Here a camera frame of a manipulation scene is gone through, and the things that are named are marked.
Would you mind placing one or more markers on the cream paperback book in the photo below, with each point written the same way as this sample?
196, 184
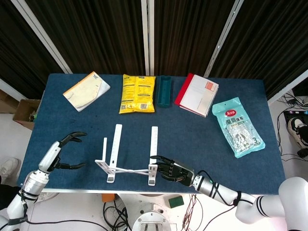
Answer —
86, 91

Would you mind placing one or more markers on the white spiral notebook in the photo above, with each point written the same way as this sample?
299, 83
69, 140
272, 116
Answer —
197, 96

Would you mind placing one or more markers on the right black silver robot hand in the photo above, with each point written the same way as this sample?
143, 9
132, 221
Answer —
179, 172

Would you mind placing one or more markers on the teal plastic tray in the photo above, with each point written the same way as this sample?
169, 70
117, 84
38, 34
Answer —
165, 92

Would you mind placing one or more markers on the white metal frame post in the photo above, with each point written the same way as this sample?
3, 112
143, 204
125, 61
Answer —
43, 38
222, 41
148, 36

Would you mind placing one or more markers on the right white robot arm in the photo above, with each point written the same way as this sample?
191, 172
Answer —
223, 192

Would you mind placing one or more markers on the black and white sneaker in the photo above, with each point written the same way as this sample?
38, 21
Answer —
297, 127

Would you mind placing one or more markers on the open cardboard box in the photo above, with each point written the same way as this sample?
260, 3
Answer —
22, 110

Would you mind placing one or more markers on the flat brown cardboard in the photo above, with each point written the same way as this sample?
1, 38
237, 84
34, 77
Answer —
4, 101

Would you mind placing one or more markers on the black shoe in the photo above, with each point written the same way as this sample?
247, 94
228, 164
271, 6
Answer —
303, 152

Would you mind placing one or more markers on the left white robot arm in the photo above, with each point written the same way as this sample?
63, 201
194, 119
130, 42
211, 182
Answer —
14, 207

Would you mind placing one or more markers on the blue table cloth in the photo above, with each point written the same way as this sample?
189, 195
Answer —
192, 134

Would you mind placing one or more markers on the grey round robot base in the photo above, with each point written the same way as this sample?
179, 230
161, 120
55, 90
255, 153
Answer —
151, 216

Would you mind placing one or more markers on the green foam block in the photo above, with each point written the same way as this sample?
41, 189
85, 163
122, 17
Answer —
176, 202

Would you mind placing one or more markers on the yellow snack bag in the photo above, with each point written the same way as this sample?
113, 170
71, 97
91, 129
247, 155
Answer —
137, 93

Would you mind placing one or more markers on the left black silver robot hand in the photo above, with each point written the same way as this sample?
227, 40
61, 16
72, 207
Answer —
49, 156

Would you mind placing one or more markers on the white folding laptop stand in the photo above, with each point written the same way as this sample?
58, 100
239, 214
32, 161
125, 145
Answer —
118, 144

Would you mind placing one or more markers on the red cover notebook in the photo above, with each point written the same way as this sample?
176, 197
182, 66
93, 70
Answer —
183, 91

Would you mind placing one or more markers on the light blue product pouch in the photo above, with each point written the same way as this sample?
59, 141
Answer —
231, 115

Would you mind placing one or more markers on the black pleated curtain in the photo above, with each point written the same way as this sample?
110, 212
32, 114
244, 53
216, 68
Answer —
96, 36
19, 60
187, 36
269, 43

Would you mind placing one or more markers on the orange block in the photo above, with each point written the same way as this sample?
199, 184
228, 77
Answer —
108, 197

